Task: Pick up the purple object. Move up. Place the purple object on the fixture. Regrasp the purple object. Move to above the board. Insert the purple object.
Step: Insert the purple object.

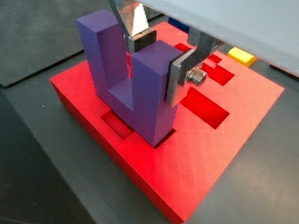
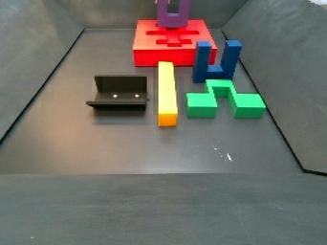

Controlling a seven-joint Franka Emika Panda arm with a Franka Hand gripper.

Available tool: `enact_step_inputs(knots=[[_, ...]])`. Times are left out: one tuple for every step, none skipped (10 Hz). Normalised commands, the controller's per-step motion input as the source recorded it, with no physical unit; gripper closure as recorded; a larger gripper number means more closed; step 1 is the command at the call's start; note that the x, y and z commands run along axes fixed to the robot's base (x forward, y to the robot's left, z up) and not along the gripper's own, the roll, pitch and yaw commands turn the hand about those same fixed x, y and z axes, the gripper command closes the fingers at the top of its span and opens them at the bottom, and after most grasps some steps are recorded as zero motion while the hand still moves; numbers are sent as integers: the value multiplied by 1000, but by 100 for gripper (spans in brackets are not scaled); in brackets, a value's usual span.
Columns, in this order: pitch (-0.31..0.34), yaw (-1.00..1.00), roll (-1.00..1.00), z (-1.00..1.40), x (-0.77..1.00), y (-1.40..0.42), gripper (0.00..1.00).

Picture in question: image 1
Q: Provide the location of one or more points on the black angled fixture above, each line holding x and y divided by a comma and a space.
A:
285, 73

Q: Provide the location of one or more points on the purple U-shaped block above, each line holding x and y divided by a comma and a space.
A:
130, 80

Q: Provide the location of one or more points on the yellow long bar block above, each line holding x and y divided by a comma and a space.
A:
241, 56

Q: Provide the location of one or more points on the red puzzle board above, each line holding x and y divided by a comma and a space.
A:
216, 119

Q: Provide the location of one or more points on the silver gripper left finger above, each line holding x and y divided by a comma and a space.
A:
140, 35

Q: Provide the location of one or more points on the blue U-shaped block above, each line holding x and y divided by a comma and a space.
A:
180, 25

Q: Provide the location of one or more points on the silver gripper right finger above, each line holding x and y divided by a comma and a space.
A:
186, 69

